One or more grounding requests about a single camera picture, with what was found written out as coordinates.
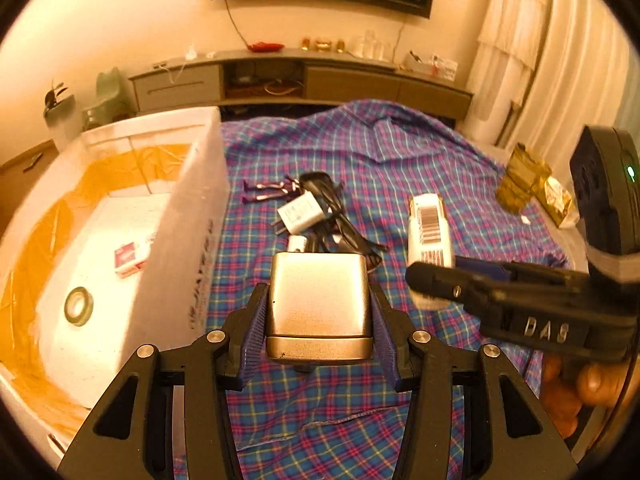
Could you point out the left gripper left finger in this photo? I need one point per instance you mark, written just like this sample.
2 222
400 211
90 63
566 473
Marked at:
128 434

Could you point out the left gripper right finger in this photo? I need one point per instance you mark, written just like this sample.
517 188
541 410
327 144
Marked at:
507 433

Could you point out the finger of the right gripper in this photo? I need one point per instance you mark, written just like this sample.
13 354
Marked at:
495 270
434 288

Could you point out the white gold cigarette box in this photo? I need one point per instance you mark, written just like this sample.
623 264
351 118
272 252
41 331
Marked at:
429 238

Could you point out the green tape roll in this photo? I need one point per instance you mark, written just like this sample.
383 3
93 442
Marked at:
78 306

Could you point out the black glasses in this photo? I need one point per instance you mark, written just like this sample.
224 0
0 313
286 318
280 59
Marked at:
335 232

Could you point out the red white card box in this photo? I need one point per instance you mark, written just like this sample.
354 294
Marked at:
132 257

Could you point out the clear spray bottle white cap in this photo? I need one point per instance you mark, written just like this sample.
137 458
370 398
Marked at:
297 243

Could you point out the person right hand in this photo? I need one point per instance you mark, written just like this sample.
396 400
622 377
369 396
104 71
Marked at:
597 384

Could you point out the gold foil bag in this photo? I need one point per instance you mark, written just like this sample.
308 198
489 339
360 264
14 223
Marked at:
558 203

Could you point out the amber glass cup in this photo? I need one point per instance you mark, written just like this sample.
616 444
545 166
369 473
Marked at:
524 176

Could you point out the blue plaid shirt cloth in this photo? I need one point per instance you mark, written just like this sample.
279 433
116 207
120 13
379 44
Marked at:
345 422

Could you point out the white foam box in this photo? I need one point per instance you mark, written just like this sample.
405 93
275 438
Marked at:
163 173

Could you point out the beige curtain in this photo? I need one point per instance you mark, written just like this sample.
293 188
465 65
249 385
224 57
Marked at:
580 80

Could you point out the white standing air conditioner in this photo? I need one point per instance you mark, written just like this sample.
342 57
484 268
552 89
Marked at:
504 64

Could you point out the clear glass set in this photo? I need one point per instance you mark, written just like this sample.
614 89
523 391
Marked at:
369 47

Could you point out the grey tv cabinet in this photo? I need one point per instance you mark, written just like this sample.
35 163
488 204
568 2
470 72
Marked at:
293 77

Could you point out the red dish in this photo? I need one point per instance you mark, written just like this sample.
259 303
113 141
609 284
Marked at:
265 47

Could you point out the green child chair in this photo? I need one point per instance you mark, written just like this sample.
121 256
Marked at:
111 104

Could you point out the black tracker camera box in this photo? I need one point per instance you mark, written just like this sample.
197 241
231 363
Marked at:
605 174

